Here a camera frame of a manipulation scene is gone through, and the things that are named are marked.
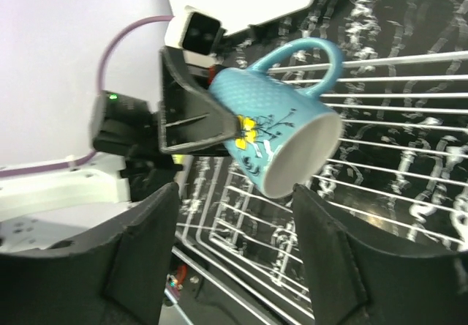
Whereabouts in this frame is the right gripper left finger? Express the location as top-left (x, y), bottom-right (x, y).
top-left (1, 182), bottom-right (180, 324)

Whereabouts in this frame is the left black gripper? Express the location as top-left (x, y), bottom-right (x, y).
top-left (156, 45), bottom-right (244, 157)

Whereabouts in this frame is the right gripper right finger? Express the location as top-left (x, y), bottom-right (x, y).
top-left (292, 184), bottom-right (467, 324)

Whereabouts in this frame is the light blue dotted mug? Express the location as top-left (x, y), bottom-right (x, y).
top-left (209, 37), bottom-right (343, 199)

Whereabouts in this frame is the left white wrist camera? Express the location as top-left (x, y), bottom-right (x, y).
top-left (165, 6), bottom-right (223, 56)

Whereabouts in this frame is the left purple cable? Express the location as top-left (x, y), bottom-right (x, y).
top-left (0, 15), bottom-right (176, 178)

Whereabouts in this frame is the white wire dish rack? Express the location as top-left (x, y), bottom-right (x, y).
top-left (173, 48), bottom-right (467, 324)

